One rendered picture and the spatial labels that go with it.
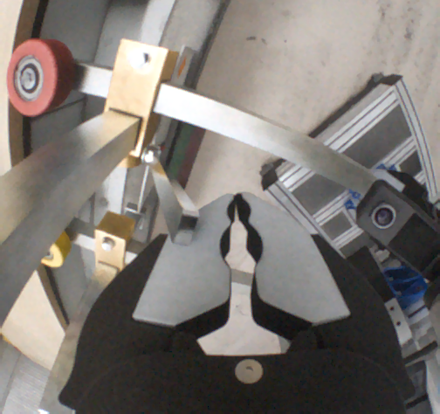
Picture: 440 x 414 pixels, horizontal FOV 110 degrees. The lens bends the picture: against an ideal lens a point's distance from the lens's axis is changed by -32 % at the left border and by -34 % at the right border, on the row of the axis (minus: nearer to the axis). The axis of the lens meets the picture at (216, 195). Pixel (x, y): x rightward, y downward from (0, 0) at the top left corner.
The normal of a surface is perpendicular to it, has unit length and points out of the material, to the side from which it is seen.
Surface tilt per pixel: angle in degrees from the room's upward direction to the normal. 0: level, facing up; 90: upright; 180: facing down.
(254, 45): 0
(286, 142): 0
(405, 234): 31
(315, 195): 0
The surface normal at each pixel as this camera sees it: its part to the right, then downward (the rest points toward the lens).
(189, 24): -0.04, 0.53
